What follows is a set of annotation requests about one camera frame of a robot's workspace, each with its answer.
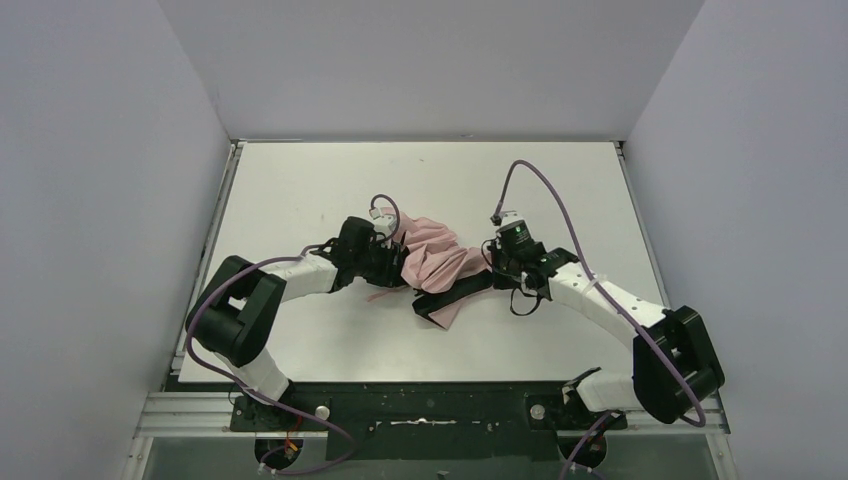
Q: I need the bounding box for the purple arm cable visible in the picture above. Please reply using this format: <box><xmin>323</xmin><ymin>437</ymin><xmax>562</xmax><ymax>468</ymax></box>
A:
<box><xmin>490</xmin><ymin>159</ymin><xmax>708</xmax><ymax>480</ymax></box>
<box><xmin>183</xmin><ymin>193</ymin><xmax>402</xmax><ymax>477</ymax></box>

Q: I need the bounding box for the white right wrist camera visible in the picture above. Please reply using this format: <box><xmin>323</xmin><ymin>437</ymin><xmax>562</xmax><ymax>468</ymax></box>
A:
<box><xmin>490</xmin><ymin>210</ymin><xmax>525</xmax><ymax>229</ymax></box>

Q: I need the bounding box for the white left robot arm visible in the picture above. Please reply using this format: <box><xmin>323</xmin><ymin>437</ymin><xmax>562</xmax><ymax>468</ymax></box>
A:
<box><xmin>185</xmin><ymin>210</ymin><xmax>409</xmax><ymax>405</ymax></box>

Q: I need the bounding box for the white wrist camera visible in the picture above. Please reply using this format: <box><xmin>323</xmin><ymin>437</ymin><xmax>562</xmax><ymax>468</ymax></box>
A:
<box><xmin>369</xmin><ymin>207</ymin><xmax>398</xmax><ymax>239</ymax></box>
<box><xmin>490</xmin><ymin>210</ymin><xmax>525</xmax><ymax>229</ymax></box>

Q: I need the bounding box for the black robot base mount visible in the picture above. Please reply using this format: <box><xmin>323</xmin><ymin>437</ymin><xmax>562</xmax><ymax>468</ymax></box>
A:
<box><xmin>230</xmin><ymin>381</ymin><xmax>629</xmax><ymax>473</ymax></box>

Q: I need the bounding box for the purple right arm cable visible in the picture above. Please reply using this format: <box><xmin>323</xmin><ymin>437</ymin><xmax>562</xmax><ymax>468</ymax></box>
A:
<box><xmin>490</xmin><ymin>159</ymin><xmax>708</xmax><ymax>480</ymax></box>

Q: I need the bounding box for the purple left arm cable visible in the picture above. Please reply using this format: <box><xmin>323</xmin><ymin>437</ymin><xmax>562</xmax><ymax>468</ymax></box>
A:
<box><xmin>183</xmin><ymin>193</ymin><xmax>402</xmax><ymax>477</ymax></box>

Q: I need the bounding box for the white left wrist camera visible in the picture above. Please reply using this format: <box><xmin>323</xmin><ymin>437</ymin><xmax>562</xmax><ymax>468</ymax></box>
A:
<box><xmin>369</xmin><ymin>207</ymin><xmax>398</xmax><ymax>239</ymax></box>

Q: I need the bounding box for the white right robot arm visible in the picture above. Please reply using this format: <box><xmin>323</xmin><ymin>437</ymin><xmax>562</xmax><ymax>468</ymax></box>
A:
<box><xmin>485</xmin><ymin>217</ymin><xmax>725</xmax><ymax>424</ymax></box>

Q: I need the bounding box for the pink folding umbrella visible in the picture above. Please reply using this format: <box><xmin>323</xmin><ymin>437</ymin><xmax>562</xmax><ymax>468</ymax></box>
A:
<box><xmin>393</xmin><ymin>212</ymin><xmax>493</xmax><ymax>330</ymax></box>

